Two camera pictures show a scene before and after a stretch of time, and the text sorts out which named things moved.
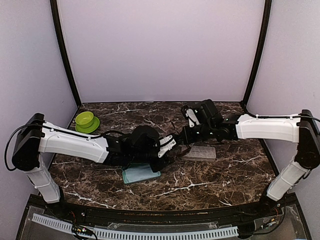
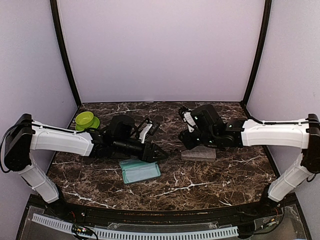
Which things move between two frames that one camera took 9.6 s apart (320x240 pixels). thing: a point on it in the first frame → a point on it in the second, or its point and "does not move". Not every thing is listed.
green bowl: (84, 119) does not move
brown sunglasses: (189, 147) → (175, 150)
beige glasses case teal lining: (199, 153) does not move
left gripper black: (157, 166) → (148, 154)
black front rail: (246, 213) does not move
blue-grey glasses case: (136, 172) does not move
